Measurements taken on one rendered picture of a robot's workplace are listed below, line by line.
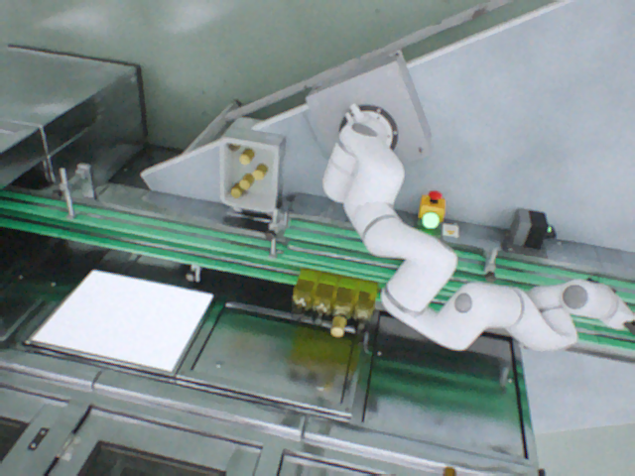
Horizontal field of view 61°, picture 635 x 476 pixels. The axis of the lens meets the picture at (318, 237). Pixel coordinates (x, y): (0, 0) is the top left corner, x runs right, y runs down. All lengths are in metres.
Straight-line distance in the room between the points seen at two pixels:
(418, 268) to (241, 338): 0.73
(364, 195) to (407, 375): 0.69
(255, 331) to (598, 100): 1.10
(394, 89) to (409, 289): 0.57
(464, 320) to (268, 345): 0.69
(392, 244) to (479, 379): 0.76
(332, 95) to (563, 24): 0.57
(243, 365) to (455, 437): 0.58
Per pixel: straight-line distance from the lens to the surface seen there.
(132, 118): 2.49
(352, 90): 1.40
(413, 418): 1.50
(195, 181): 1.79
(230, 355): 1.53
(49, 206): 1.89
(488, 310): 1.02
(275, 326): 1.60
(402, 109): 1.40
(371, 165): 1.03
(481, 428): 1.54
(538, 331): 1.16
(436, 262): 0.97
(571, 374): 2.12
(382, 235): 0.99
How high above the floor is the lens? 2.17
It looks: 54 degrees down
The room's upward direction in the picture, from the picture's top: 160 degrees counter-clockwise
